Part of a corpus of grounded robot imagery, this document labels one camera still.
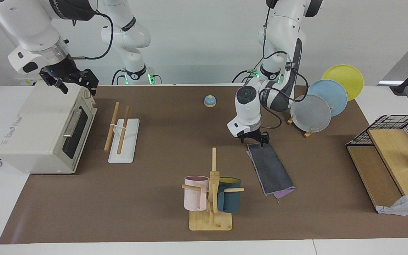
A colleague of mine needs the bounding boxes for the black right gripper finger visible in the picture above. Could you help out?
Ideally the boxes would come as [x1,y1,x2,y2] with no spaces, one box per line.
[46,79,70,95]
[79,69,100,96]

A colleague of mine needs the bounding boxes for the purple and grey towel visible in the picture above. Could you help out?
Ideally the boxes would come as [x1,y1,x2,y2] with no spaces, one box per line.
[246,142,296,199]

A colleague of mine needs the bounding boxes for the wooden plate rack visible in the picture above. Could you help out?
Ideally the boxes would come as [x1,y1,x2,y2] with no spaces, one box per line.
[287,115,314,138]

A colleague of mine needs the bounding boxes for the white towel rack wooden bars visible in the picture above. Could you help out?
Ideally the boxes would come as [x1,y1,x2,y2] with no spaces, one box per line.
[104,102,140,164]

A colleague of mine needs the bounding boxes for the beige toaster oven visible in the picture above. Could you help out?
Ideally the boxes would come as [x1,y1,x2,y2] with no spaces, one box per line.
[0,82,97,175]

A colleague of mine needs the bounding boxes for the grey plate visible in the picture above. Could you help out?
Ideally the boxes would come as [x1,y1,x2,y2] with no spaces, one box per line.
[290,95,332,133]

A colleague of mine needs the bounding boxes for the dark teal mug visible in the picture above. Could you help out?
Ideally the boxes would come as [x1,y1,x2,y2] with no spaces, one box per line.
[217,177,242,213]

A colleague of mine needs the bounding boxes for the brown table mat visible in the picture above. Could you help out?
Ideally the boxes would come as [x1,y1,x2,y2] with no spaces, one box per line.
[0,85,408,244]

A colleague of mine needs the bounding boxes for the pink mug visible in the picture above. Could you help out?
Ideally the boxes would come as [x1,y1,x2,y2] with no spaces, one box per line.
[184,176,210,212]

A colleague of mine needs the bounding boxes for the light blue plate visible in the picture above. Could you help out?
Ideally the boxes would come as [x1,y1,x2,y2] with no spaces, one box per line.
[307,79,348,117]

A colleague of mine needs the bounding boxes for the wooden mug tree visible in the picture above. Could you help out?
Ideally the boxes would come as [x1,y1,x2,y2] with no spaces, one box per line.
[182,147,244,231]

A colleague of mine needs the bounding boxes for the yellow plate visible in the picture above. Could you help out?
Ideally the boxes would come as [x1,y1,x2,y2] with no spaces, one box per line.
[322,64,364,102]

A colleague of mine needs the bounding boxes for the wooden shelf box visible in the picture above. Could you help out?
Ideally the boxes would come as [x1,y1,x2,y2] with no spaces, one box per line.
[346,128,408,213]

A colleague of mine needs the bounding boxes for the white patterned cloth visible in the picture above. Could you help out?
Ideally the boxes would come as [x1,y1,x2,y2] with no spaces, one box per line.
[377,191,408,216]

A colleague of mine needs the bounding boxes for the black base cable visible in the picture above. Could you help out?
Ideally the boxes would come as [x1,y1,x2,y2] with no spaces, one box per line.
[232,69,260,84]
[111,68,126,85]

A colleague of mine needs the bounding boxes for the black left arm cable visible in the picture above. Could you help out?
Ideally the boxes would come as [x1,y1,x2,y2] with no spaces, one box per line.
[259,0,310,130]

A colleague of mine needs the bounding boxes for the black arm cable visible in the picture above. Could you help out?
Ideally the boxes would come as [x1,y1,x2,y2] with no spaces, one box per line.
[68,10,115,61]
[259,0,310,130]

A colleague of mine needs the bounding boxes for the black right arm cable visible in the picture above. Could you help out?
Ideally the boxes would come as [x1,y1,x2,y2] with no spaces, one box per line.
[68,10,115,61]

